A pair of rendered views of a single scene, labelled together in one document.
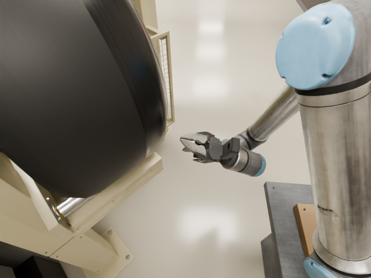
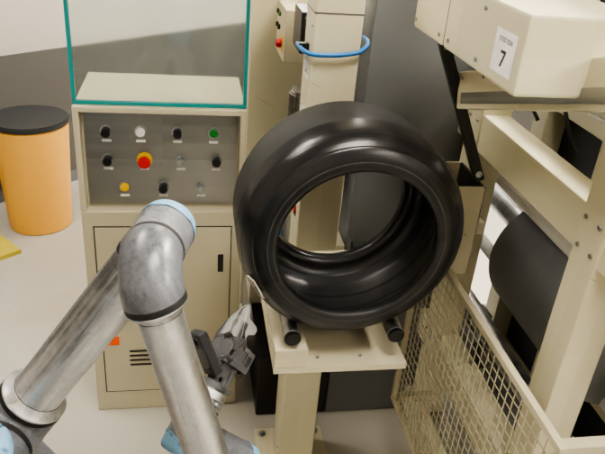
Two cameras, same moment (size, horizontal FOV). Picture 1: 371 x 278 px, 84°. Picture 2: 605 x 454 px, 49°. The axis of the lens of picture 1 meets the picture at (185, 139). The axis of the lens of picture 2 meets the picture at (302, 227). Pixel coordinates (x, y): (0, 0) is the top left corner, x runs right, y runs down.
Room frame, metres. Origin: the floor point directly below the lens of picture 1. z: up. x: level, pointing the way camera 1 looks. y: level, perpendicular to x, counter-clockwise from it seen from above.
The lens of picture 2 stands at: (1.19, -1.03, 1.96)
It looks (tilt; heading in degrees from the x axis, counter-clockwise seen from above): 28 degrees down; 123
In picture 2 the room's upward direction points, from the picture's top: 5 degrees clockwise
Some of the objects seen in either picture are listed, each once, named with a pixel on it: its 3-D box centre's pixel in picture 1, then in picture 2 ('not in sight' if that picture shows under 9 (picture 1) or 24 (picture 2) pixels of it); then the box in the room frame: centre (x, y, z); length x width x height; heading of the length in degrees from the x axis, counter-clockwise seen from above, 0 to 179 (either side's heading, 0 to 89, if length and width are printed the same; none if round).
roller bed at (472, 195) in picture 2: not in sight; (441, 216); (0.53, 0.77, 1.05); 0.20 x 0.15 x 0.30; 135
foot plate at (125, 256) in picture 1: (104, 257); (291, 452); (0.22, 0.51, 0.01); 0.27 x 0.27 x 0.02; 45
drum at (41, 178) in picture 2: not in sight; (35, 171); (-2.01, 0.98, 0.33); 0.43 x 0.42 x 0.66; 85
